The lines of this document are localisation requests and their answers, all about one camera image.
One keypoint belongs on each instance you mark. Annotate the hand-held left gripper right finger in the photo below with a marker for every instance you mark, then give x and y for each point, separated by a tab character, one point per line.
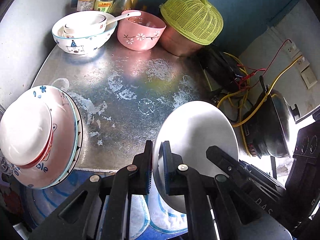
167	170

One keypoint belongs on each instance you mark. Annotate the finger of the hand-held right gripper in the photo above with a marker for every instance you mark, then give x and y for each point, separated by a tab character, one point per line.
225	162
246	167

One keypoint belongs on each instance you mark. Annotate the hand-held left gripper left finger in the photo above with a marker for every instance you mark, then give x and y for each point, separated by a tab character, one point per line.
143	175

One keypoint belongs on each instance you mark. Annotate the plain white plate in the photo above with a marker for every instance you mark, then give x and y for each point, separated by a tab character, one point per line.
195	130

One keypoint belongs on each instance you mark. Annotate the leaf pattern plate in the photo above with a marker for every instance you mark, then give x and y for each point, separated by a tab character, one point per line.
80	140

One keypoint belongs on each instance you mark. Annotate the black electric wok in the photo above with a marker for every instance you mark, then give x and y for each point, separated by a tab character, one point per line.
260	130

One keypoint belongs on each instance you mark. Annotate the black power box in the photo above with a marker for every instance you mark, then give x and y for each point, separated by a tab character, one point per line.
220	62

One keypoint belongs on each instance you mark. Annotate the copper pot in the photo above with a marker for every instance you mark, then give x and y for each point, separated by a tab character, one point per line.
180	45

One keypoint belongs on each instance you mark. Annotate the pink floral bowl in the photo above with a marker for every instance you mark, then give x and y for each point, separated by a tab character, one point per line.
140	37

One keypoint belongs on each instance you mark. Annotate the large bear print bowl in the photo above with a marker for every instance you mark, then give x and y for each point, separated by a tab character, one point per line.
82	43

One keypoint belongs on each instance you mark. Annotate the green plastic food cover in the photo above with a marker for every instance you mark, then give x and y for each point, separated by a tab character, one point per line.
192	17

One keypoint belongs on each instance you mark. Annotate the small white bowl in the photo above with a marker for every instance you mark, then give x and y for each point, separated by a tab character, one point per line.
72	31
85	21

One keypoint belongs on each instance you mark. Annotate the silver refrigerator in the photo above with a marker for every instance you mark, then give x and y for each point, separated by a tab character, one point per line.
20	55

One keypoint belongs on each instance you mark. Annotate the yellow lid jar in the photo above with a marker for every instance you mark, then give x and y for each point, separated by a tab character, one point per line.
86	1

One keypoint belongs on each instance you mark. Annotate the white wall switch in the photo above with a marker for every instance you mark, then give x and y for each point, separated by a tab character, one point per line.
310	77

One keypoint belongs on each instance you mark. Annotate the white wall socket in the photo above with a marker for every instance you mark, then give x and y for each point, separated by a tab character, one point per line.
292	48

